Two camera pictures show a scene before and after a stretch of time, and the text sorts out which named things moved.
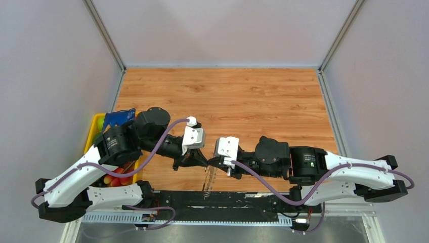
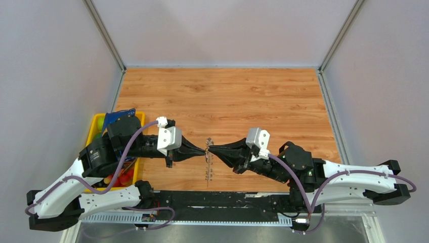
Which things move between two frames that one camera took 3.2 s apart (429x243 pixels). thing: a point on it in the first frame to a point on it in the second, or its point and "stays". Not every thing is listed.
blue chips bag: [118, 118] stays
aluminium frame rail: [189, 219] stays
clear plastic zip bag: [209, 181] to [209, 160]
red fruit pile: [114, 181] stays
